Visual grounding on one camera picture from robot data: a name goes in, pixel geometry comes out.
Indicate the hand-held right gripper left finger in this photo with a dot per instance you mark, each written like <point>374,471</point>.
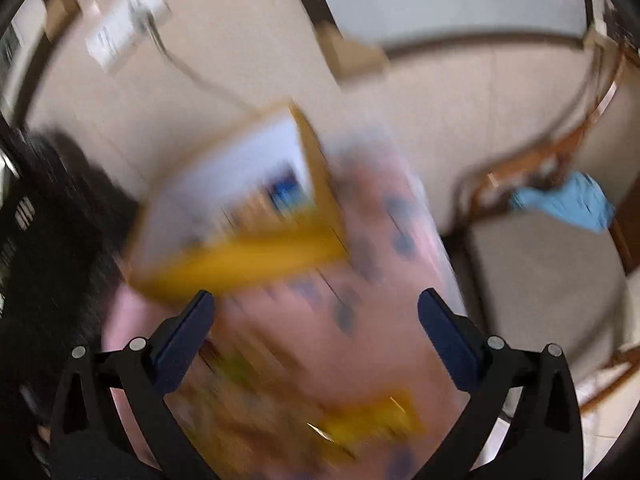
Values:
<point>182,345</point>

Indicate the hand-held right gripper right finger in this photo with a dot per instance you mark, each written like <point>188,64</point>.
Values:
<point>447,345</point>

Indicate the pile of snack packets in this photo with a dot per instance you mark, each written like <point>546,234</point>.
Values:
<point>260,405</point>

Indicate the yellow snack packet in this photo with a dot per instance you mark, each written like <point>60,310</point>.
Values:
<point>372,422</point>

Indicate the yellow cardboard box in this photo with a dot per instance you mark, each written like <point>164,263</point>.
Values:
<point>235,185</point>

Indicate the pink floral tablecloth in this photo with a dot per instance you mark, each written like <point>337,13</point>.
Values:
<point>390,320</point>

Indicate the wooden round-backed chair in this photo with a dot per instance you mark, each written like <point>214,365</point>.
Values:
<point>545,270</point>

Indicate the black lace cloth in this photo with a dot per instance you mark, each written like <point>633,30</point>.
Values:
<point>60,240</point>

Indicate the light blue cloth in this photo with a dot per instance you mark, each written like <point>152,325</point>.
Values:
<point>570,200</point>

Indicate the framed lotus painting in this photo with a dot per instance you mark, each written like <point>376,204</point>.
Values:
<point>450,10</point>

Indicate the cardboard frame corner protector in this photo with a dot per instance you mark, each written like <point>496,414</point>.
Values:
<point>600,40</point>
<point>352,55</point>
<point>61,17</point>

